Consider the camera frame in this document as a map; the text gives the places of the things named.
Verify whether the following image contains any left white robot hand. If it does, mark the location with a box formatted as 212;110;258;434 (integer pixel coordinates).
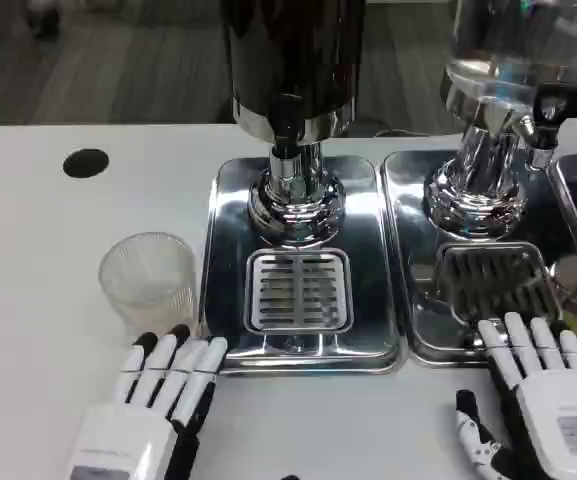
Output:
65;323;230;480

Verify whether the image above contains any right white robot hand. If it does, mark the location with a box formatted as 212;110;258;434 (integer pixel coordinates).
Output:
455;312;577;480

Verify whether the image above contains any clear ribbed glass cup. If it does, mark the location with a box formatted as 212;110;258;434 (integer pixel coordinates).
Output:
98;231;200;337

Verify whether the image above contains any steel drain grid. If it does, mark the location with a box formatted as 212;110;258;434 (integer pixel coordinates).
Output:
244;248;354;334
435;242;564;326

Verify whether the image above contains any clear drink dispenser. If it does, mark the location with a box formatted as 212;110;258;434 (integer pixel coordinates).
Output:
423;0;577;244

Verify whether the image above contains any black round counter grommet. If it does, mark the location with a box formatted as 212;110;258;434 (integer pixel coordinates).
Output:
62;148;110;179

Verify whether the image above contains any dark drink dispenser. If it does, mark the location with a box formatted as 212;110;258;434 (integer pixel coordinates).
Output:
220;0;368;249

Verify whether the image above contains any black tap handle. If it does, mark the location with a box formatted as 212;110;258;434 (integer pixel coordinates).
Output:
531;83;569;151

